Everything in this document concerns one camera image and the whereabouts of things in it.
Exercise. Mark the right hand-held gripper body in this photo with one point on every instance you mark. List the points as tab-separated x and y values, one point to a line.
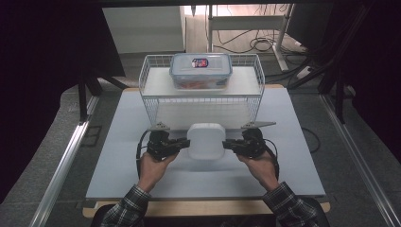
252	145

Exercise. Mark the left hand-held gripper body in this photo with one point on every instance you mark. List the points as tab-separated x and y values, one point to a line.
159	145

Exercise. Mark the clear container with blue-clip lid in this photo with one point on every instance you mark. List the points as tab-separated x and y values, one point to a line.
186	66

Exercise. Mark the person's right hand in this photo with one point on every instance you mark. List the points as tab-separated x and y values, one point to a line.
263	170

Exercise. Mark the person's left hand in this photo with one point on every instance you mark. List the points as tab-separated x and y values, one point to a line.
151	171

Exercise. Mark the black metal stand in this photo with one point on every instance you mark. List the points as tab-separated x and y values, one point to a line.
82	101

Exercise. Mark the white power strip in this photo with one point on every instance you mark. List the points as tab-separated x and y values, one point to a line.
304	72

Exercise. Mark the white cabinet panel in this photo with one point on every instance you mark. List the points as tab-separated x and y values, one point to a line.
142	30

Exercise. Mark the black curtain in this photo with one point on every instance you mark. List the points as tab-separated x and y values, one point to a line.
375	63
38	63

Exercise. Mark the aluminium rail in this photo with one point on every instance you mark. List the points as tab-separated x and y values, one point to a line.
60	170
362	164

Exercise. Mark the white metal desk frame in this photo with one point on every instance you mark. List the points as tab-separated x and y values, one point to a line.
246	22

